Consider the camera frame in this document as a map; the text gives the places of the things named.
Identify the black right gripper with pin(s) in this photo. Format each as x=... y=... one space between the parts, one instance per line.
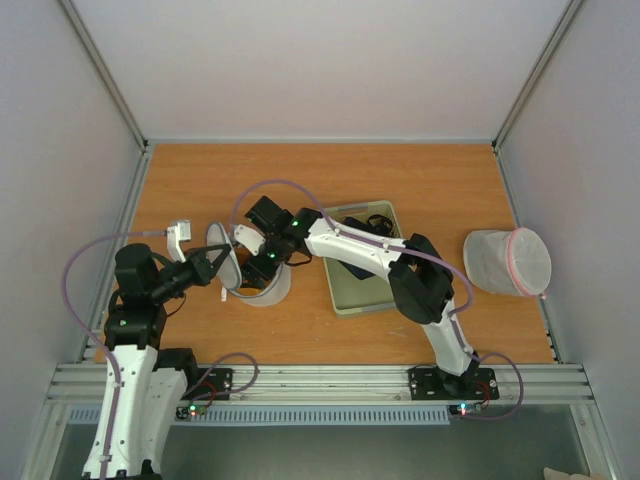
x=255 y=270

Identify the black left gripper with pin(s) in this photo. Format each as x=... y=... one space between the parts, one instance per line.
x=204 y=269

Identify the mustard orange bra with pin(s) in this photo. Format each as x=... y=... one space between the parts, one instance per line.
x=247 y=287

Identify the white mesh laundry bag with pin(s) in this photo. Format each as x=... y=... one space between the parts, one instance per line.
x=274 y=293

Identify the navy blue bra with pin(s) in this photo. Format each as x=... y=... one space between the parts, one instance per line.
x=375 y=224

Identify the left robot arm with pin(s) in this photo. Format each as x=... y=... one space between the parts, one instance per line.
x=144 y=381

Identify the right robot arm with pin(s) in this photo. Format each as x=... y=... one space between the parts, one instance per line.
x=422 y=289

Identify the pink-rimmed mesh laundry bag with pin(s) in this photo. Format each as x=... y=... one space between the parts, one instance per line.
x=513 y=262

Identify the green plastic basket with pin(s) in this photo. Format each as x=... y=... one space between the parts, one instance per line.
x=351 y=296

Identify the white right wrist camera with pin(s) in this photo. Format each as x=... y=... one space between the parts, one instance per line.
x=249 y=238

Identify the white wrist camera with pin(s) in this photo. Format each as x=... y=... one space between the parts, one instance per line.
x=177 y=233
x=249 y=238

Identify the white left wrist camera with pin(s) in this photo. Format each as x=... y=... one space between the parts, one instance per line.
x=177 y=233

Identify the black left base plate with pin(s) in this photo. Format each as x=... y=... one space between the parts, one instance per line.
x=215 y=386

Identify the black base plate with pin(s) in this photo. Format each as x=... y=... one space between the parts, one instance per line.
x=432 y=383
x=215 y=386

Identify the aluminium front rail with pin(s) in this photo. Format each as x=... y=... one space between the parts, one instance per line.
x=317 y=384

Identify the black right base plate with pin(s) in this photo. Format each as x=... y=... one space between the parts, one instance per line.
x=432 y=383

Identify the grey slotted cable duct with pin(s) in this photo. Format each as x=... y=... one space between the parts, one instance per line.
x=233 y=416

